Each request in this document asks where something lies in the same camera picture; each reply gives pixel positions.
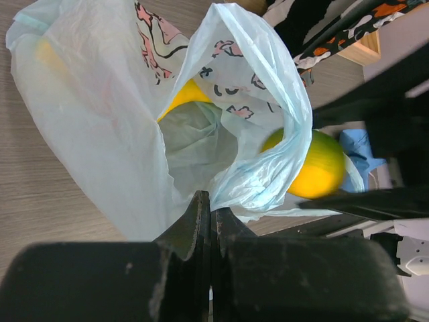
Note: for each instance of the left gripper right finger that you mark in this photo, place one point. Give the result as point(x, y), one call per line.
point(300, 278)

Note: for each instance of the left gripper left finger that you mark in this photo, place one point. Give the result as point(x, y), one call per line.
point(167, 279)

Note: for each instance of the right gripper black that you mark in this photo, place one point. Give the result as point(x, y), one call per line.
point(394, 105)

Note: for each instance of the green fake lime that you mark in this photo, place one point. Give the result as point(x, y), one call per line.
point(323, 170)

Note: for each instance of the light blue plastic bag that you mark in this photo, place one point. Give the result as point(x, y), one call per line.
point(125, 66)

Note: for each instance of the yellow fake banana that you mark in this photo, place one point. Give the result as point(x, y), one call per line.
point(46, 54)
point(190, 92)

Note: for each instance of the camouflage patterned fabric bag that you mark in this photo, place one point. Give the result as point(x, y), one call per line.
point(315, 30)

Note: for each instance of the blue cloth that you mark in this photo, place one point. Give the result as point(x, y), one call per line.
point(359, 160)

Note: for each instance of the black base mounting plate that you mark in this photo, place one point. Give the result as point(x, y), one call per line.
point(320, 227)

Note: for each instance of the wooden rack frame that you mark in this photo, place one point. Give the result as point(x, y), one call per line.
point(365, 51)

